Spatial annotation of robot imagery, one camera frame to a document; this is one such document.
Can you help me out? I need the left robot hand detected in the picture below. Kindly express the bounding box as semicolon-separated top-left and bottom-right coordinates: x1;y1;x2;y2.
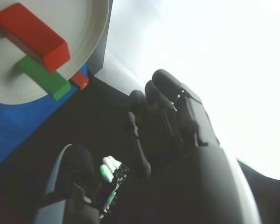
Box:
35;69;262;224

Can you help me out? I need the large red block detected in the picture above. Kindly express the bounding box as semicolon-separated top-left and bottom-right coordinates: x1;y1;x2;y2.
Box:
0;2;71;74

